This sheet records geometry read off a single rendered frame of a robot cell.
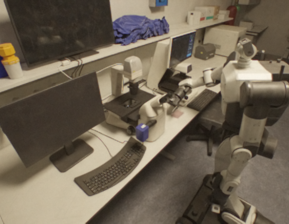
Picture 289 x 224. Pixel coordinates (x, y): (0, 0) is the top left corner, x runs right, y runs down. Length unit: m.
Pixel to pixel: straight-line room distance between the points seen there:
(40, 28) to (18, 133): 0.64
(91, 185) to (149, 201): 0.90
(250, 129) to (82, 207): 0.88
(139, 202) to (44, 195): 0.97
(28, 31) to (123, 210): 1.58
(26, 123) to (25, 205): 0.45
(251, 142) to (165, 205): 1.20
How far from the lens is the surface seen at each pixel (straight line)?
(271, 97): 0.76
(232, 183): 1.02
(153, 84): 1.89
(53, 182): 1.20
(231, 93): 0.88
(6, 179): 1.36
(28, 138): 1.00
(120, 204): 1.87
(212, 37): 3.33
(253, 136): 0.84
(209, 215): 1.70
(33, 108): 0.95
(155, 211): 1.83
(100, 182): 1.08
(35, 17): 1.28
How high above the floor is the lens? 1.66
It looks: 35 degrees down
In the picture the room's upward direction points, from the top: straight up
